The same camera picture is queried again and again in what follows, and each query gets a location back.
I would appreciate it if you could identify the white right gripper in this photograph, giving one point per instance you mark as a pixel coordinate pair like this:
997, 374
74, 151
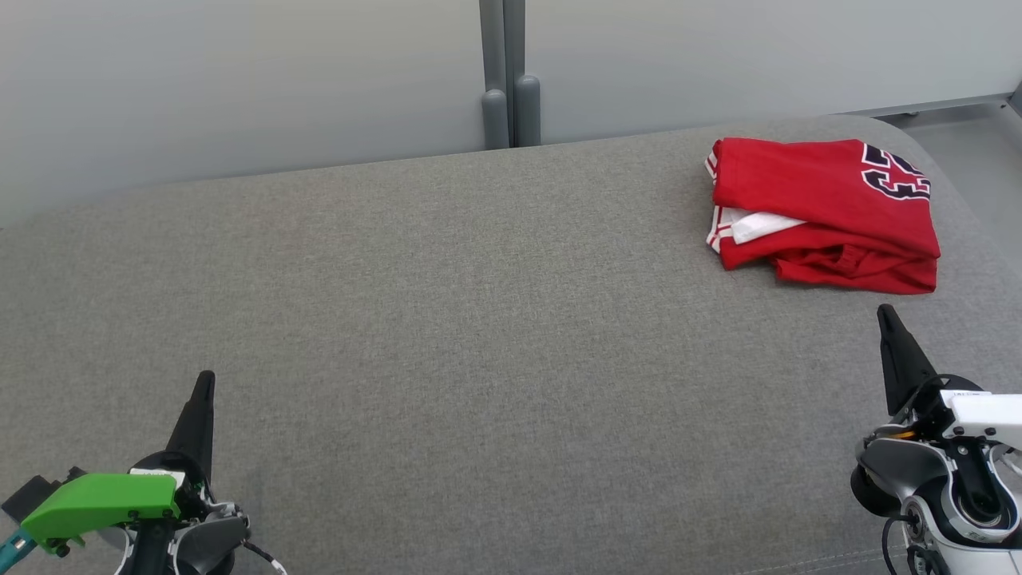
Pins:
986, 411

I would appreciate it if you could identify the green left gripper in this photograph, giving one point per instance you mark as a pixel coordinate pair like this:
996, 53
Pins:
104, 503

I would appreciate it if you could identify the red shorts with white stripe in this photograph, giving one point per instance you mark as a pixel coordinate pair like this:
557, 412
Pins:
878, 271

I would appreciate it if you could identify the grey partition post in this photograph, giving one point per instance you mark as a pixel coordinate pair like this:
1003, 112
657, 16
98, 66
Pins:
525, 96
493, 96

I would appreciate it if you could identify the teal left camera connector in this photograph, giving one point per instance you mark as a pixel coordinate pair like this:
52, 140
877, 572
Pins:
14, 551

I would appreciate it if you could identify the red shirt with white sleeves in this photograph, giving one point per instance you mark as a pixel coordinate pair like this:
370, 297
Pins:
798, 180

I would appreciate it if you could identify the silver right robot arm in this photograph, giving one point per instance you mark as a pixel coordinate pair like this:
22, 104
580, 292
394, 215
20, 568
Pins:
966, 511

